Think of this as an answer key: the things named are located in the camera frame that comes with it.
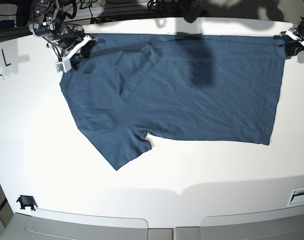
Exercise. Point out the black table clamp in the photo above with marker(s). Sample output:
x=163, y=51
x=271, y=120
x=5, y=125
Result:
x=27, y=201

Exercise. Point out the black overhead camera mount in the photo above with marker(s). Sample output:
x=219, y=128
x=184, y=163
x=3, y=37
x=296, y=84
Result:
x=192, y=9

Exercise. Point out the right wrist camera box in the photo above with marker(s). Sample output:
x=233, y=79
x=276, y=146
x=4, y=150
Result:
x=63, y=66

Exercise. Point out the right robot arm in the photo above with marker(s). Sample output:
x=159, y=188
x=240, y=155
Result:
x=48, y=22

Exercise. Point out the upper hex key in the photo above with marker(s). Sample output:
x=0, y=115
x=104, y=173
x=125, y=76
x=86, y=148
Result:
x=7, y=64

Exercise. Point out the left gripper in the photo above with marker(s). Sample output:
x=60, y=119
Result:
x=292, y=39

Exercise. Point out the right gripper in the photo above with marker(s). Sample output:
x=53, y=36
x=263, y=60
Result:
x=64, y=39

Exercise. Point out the blue T-shirt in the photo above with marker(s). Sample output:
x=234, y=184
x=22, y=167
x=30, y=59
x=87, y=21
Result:
x=178, y=87

